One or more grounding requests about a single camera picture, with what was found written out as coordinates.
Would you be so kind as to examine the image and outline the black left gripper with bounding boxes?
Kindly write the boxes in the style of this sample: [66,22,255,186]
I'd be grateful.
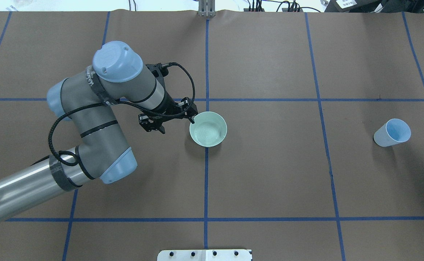
[138,94,198,135]

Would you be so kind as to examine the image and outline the mint green bowl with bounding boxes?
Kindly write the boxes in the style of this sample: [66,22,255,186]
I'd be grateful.
[189,111,228,148]

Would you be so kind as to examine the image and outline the light blue plastic cup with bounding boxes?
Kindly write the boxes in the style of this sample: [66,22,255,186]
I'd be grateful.
[373,119,411,147]

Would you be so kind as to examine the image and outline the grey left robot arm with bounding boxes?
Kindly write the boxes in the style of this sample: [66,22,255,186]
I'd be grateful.
[0,40,196,223]

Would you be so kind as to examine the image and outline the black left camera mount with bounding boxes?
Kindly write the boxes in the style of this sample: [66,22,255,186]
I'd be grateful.
[146,63,170,78]

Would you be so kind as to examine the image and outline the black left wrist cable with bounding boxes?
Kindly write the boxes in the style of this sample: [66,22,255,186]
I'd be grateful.
[48,62,196,166]

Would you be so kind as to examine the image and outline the aluminium profile post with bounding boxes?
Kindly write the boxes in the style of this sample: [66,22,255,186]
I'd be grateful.
[197,0,216,18]

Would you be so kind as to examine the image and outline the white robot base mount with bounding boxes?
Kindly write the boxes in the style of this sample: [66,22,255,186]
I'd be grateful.
[157,249,253,261]

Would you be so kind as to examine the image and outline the background cables and devices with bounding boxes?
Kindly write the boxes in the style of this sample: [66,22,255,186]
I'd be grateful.
[243,0,424,13]

